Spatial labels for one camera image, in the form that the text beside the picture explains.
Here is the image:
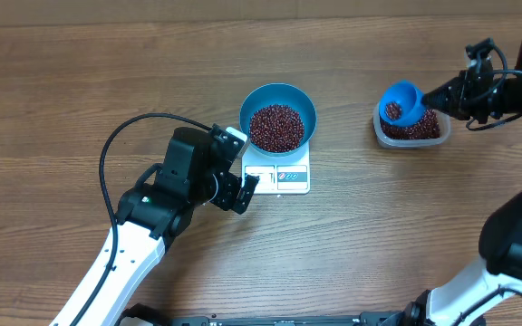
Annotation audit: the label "blue plastic measuring scoop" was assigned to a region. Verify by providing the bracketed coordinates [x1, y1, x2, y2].
[378, 81, 426, 128]

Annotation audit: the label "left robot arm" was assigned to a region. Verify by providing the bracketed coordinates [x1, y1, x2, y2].
[53, 125, 258, 325]

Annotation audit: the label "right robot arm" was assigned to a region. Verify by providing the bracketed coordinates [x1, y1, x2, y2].
[385, 39, 522, 325]

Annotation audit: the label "white digital kitchen scale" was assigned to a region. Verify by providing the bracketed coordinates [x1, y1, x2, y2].
[242, 142, 311, 196]

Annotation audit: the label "teal metal bowl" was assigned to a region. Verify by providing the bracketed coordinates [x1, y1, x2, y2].
[239, 83, 317, 148]

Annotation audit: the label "clear plastic food container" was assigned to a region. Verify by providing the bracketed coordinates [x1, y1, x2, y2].
[372, 101, 452, 150]

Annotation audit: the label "red adzuki beans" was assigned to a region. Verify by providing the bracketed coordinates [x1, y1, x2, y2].
[249, 104, 440, 153]

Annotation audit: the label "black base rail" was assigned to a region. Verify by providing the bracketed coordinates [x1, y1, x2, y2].
[116, 303, 403, 326]

